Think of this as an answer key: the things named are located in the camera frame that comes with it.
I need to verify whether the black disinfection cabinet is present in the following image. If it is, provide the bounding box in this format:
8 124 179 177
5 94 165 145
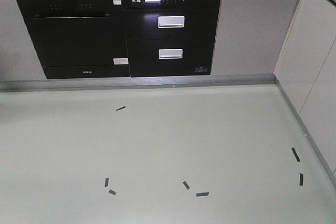
122 0 221 77

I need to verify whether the black tape strip centre slanted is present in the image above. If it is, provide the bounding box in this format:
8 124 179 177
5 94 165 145
183 181 190 190

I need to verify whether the black tape strip left lower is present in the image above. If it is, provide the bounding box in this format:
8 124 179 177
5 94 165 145
108 189 117 195

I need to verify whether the black built-in dishwasher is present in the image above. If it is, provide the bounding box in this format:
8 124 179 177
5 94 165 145
17 0 130 79

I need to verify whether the lower silver drawer handle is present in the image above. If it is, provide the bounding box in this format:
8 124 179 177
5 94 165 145
159 49 183 59

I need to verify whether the silver drawer handle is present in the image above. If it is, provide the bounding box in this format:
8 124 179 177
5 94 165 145
157 16 185 28
159 49 183 59

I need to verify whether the upper silver drawer handle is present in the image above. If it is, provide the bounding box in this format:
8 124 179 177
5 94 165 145
157 16 185 28

